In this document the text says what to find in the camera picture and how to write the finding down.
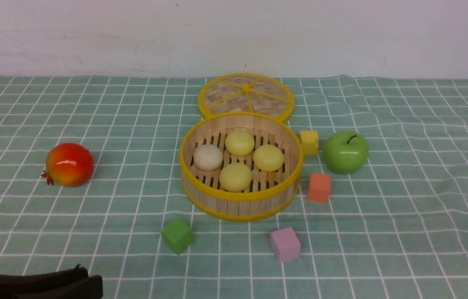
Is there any white bun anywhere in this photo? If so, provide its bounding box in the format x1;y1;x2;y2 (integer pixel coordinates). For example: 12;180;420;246
193;144;223;172

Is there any red orange pomegranate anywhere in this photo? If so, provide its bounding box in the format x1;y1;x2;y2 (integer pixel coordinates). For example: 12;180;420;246
41;142;95;187

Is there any woven bamboo steamer lid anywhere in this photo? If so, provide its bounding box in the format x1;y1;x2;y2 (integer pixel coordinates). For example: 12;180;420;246
197;73;295;123

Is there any pink cube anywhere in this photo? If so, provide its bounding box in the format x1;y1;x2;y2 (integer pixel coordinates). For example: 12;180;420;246
270;227;301;263

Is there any green apple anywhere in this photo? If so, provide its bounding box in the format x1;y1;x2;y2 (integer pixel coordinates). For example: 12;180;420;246
322;131;369;175

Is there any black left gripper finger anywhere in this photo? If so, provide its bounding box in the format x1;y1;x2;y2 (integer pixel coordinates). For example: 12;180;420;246
0;265;89;293
11;275;103;299

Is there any green checkered tablecloth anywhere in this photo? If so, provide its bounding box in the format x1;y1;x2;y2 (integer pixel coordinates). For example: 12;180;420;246
0;76;468;299

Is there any green cube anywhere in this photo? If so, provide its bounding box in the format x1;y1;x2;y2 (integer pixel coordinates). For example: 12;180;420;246
160;218;195;255

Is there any yellow cube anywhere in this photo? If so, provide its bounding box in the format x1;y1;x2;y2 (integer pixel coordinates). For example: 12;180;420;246
299;130;319;156

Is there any yellow bun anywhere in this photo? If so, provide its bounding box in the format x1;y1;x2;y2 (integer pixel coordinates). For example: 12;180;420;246
225;130;255;156
253;145;284;172
219;163;252;192

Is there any bamboo steamer tray yellow rim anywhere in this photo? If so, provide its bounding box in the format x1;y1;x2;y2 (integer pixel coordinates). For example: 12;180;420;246
179;112;304;222

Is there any orange cube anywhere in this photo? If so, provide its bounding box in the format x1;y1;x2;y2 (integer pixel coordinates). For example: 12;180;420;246
306;173;332;204

